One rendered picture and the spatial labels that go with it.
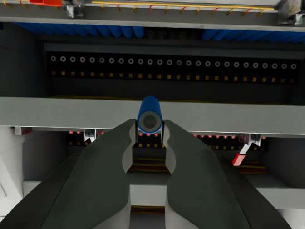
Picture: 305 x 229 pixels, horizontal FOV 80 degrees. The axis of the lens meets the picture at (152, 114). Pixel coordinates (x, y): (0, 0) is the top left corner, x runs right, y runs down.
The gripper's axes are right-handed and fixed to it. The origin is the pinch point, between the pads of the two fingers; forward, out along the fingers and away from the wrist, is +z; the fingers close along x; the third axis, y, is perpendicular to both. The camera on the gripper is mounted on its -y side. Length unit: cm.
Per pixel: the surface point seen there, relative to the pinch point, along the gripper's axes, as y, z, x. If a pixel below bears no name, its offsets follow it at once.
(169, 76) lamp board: 4.6, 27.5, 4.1
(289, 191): 24.4, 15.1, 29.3
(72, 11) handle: -6.8, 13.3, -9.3
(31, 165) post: 23.0, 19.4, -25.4
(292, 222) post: 36, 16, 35
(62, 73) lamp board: 4.6, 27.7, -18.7
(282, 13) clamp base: -7.4, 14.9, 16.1
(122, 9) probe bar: -7.3, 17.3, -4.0
